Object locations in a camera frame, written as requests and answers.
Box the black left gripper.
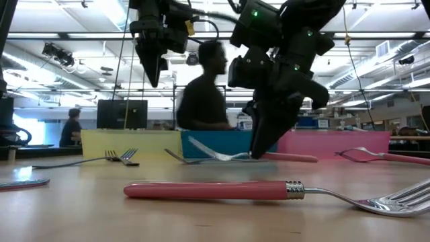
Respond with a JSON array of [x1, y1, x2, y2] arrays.
[[130, 0, 169, 87]]

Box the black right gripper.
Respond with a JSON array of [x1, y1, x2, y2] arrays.
[[250, 33, 330, 159]]

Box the pink handled fork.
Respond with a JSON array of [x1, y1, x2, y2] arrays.
[[335, 147, 430, 167], [123, 179, 430, 218], [187, 136, 319, 164]]

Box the blue handled fork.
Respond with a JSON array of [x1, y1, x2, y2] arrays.
[[0, 178, 51, 192]]

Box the blue box with white label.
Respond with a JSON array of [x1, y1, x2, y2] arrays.
[[236, 114, 253, 131]]

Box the blue storage crate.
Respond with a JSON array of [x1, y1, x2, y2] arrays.
[[297, 116, 329, 129]]

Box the blue plastic bin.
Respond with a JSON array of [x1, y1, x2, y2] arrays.
[[181, 130, 278, 159]]

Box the black monitor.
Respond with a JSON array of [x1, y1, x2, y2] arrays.
[[96, 99, 148, 130]]

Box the person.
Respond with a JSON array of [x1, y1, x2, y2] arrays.
[[59, 107, 83, 148], [177, 40, 235, 131]]

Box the pink plastic bin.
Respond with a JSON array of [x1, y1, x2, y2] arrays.
[[277, 131, 391, 161]]

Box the yellow plastic bin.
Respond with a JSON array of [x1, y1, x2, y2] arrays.
[[80, 130, 183, 160]]

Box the black ceiling mounted device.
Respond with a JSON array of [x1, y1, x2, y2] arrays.
[[42, 42, 75, 67]]

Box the white ceiling vent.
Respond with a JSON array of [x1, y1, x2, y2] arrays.
[[376, 40, 391, 58]]

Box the dark box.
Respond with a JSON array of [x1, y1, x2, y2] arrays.
[[0, 95, 15, 127]]

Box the black ceiling dome camera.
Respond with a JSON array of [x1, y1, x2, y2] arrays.
[[185, 52, 200, 67]]

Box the black metal frame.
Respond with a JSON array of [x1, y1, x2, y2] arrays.
[[173, 84, 228, 131]]

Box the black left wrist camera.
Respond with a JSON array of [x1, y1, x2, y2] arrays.
[[164, 3, 195, 54]]

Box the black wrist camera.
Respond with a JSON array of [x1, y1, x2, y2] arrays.
[[227, 46, 269, 90], [164, 3, 195, 54]]

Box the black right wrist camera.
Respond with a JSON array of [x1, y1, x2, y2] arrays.
[[227, 46, 269, 90]]

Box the white cable loops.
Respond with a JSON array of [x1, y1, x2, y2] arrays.
[[62, 59, 87, 75]]

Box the black left camera cable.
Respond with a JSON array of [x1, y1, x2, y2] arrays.
[[191, 18, 220, 43]]

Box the black camera cable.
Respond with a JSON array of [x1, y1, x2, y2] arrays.
[[191, 18, 220, 43], [187, 5, 243, 25]]

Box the black right camera cable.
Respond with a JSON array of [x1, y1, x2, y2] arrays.
[[187, 5, 243, 25]]

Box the long black hanging cable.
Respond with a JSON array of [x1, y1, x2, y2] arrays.
[[341, 6, 377, 132]]

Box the black curved hose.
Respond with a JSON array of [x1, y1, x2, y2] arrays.
[[0, 123, 33, 147]]

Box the black ceiling light rail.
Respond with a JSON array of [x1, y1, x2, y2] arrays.
[[6, 31, 430, 41]]

